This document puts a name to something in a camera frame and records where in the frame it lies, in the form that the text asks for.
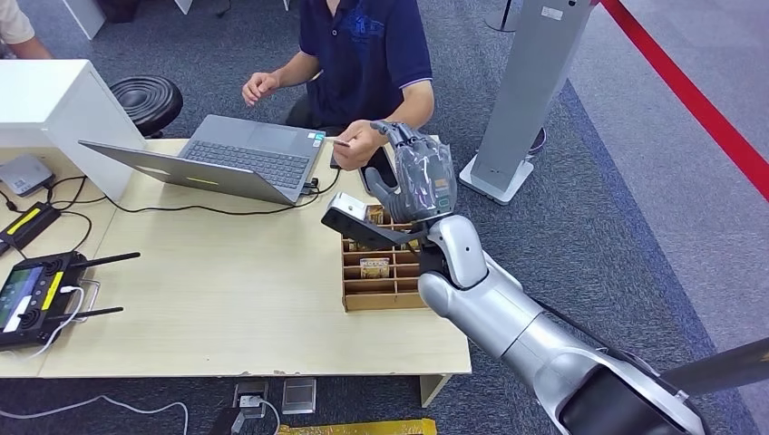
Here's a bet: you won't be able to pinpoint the person's right hand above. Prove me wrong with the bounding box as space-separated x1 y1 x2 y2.
241 71 282 109

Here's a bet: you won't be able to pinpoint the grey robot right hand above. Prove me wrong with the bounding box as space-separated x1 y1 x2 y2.
363 119 460 225

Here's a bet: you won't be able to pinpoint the person's left hand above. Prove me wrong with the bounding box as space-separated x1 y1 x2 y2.
331 119 389 173

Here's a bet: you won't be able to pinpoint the wooden card rack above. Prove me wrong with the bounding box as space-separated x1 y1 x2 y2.
339 202 429 314

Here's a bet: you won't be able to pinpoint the person in pale shirt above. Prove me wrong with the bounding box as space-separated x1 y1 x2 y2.
0 0 54 61

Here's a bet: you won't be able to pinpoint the black smartphone grey case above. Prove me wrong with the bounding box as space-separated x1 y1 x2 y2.
359 145 399 195

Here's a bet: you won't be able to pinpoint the grey laptop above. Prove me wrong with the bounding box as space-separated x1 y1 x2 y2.
79 114 327 208

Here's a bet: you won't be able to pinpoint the black round stool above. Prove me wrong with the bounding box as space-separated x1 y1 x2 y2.
108 74 185 140

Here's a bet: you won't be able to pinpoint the grey pillar stand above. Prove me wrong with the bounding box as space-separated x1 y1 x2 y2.
458 0 597 208

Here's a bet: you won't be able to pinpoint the black pole base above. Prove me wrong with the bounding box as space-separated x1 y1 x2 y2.
483 0 519 34

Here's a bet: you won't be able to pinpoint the white furniture piece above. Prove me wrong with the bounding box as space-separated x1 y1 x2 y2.
58 0 108 42

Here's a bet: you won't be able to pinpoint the white cabinet box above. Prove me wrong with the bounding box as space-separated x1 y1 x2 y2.
0 59 148 203

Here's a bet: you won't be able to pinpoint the desk leg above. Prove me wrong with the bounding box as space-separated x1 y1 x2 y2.
418 372 453 409

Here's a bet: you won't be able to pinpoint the silver floor socket cover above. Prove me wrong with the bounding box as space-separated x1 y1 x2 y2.
280 377 317 416

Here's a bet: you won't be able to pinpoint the grey mini computer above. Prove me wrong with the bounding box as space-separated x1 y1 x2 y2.
0 154 57 198

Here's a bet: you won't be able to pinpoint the yellow floor object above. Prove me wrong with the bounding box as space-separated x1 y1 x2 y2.
277 418 439 435

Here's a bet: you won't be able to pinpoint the black device yellow stripe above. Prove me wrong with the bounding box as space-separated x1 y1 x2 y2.
0 201 63 257

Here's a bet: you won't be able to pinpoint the floor socket with plug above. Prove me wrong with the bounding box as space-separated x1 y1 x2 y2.
230 381 270 421

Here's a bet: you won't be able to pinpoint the red barrier belt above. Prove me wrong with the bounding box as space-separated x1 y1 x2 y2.
599 0 769 204

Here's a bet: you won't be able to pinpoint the black remote controller with antennas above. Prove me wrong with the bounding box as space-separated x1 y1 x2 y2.
0 250 142 353

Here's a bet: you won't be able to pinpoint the dark grey bar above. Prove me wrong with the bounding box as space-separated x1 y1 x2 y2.
660 336 769 398

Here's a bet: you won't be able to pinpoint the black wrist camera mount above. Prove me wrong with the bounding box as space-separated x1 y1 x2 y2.
319 191 433 254

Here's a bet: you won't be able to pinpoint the cables behind pillar base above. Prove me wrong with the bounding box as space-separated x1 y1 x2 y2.
527 126 549 162

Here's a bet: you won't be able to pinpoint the long black laptop cable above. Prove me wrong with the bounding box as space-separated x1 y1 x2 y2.
102 169 343 218

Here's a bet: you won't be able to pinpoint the thin black desk cable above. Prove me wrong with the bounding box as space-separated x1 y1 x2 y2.
0 175 111 260

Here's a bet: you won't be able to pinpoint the white controller cable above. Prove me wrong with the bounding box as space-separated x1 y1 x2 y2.
26 285 87 360

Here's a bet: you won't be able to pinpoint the white floor cable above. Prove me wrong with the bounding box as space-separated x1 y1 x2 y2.
0 394 190 435

